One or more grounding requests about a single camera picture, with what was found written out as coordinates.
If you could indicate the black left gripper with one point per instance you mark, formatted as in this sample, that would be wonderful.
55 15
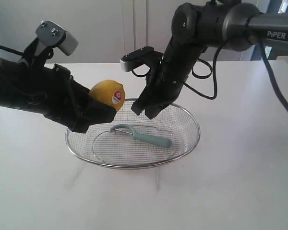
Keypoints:
71 105

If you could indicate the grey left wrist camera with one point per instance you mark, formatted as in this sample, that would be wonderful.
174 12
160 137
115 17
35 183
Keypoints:
53 35

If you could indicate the white cabinet doors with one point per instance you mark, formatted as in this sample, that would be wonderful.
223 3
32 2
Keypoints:
105 29

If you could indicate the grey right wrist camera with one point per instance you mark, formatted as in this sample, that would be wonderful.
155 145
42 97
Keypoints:
144 56

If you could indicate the window frame with glass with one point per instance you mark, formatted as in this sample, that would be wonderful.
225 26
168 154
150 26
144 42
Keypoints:
269 52

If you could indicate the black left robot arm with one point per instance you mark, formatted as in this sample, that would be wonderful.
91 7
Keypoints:
23 88

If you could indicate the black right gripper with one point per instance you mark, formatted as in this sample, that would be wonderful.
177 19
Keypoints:
163 87

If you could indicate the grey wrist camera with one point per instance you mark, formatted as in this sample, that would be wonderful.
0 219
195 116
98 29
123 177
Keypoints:
144 56
53 35

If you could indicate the yellow lemon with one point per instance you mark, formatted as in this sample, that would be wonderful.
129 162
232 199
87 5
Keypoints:
109 92

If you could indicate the teal handled peeler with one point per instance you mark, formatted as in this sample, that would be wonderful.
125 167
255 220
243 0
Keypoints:
150 139

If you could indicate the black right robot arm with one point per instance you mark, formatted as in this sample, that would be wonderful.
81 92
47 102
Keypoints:
223 24

